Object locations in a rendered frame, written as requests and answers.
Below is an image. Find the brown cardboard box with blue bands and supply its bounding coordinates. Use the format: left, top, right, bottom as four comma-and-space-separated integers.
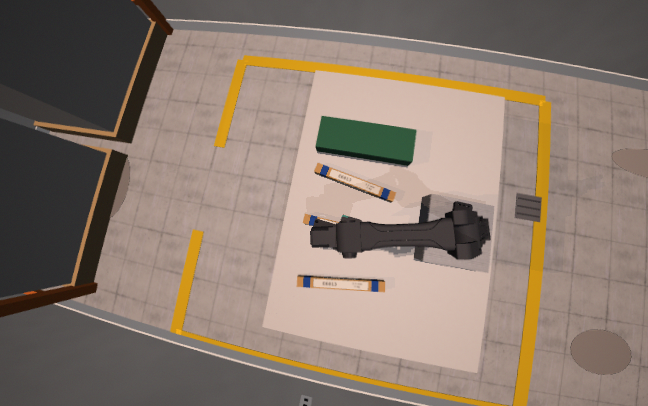
303, 214, 339, 226

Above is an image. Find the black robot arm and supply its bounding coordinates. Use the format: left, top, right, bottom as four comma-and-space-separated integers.
310, 201, 491, 260

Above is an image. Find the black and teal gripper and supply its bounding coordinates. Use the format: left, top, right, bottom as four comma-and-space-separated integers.
333, 215, 362, 250

